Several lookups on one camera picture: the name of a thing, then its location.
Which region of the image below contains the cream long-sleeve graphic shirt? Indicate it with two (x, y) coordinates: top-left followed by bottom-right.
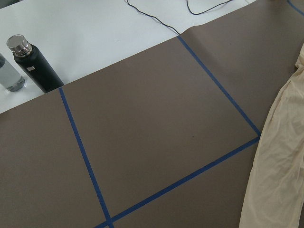
(239, 52), (304, 228)

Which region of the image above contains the black steel-capped bottle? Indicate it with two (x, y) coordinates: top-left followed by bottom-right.
(6, 34), (64, 93)

